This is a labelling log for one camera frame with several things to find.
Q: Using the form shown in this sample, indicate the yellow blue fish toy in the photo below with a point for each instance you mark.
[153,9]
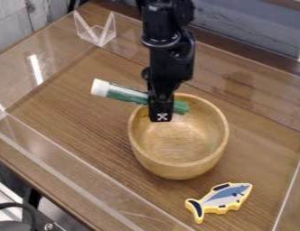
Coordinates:
[225,197]

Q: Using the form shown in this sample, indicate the brown wooden bowl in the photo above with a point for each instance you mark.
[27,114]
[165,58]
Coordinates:
[180,149]

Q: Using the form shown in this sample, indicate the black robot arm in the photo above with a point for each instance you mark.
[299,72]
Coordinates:
[165,18]

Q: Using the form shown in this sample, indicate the green white marker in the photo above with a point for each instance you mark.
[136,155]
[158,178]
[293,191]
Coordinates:
[110,90]

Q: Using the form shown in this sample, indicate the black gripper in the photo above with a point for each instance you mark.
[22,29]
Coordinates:
[172,67]

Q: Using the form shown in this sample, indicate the clear acrylic tray wall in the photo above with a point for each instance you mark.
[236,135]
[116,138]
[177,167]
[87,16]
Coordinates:
[91,196]

